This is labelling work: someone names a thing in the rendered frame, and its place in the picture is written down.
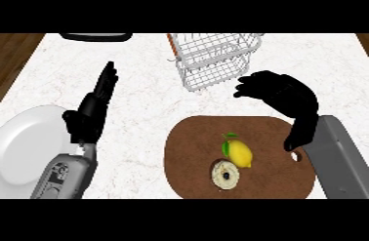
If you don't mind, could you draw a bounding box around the yellow lemon with green leaves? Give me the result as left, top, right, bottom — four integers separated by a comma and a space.
220, 132, 256, 170

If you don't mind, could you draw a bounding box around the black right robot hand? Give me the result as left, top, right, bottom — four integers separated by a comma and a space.
232, 69, 321, 152

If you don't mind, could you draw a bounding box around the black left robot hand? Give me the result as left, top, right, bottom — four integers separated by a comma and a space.
61, 60, 120, 145

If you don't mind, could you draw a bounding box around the pale round bagel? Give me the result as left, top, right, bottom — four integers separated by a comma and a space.
210, 158, 241, 191

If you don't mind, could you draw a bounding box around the white round plate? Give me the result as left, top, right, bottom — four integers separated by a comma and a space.
0, 104, 82, 200

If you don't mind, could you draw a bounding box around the white wire tiered basket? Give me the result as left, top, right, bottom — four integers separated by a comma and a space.
166, 33, 268, 93

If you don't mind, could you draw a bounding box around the black rimmed tray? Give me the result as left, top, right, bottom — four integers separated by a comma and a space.
58, 33, 135, 43

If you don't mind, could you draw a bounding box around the brown wooden cutting board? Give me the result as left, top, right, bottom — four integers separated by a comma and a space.
163, 114, 318, 200

